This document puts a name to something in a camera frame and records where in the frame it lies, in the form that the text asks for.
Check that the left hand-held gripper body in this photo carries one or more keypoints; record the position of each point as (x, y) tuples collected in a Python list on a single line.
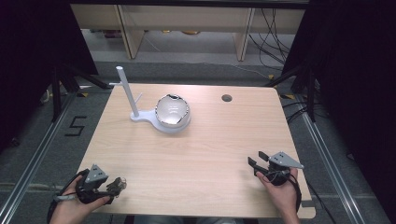
[(93, 179)]

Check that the black metal stand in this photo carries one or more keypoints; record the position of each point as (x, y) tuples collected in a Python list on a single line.
[(306, 90), (62, 90)]

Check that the person's left hand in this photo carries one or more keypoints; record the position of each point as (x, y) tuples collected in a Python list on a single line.
[(70, 210)]

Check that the white eggshell-shaped bowl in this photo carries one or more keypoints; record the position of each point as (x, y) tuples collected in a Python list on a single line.
[(172, 110)]

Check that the person's right hand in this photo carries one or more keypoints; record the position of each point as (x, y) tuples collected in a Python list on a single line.
[(281, 197)]

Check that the white jewelry stand with pole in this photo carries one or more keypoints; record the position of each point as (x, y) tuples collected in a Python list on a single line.
[(146, 116)]

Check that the dark curtain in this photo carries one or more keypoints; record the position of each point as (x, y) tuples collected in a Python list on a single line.
[(37, 62), (355, 77)]

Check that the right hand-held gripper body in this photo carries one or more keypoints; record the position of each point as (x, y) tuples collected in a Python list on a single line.
[(280, 168)]

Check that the light wooden shelf unit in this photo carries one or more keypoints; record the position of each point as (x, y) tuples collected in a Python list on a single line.
[(186, 18)]

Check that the aluminium floor rail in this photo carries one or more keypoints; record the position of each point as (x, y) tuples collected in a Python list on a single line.
[(330, 161), (37, 155)]

